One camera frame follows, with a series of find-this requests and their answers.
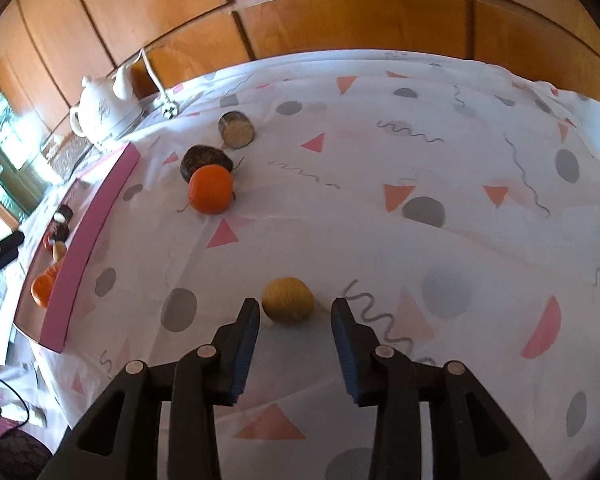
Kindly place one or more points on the wooden wardrobe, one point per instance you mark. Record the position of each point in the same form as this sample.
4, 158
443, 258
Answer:
280, 15

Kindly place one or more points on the dark brown round fruit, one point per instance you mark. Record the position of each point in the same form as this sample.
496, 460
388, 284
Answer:
202, 159

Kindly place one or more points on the pink tray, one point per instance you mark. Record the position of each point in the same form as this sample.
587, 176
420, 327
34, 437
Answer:
87, 245

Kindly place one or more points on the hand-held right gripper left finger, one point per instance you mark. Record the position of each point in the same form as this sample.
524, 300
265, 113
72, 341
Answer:
244, 355

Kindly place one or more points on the patterned white tablecloth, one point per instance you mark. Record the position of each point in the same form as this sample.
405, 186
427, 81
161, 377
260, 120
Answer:
380, 185

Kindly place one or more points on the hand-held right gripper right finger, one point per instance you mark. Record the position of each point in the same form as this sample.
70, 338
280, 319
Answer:
347, 355

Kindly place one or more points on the small dark fruit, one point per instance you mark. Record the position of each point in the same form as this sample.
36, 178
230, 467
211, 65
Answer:
61, 214

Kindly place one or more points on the yellow round fruit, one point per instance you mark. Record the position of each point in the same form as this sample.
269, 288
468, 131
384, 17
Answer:
287, 300

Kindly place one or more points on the small red fruit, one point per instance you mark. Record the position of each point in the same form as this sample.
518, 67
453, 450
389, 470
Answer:
53, 235

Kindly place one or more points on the window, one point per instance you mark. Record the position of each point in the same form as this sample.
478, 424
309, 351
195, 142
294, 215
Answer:
5, 135

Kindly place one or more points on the orange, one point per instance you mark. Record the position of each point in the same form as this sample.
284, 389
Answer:
210, 190

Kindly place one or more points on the halved kiwi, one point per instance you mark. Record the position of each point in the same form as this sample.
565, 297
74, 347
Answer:
236, 129

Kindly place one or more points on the white kettle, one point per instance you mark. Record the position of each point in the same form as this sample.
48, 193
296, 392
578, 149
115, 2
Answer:
100, 107

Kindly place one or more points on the small beige fruit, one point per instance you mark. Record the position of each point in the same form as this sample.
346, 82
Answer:
59, 250

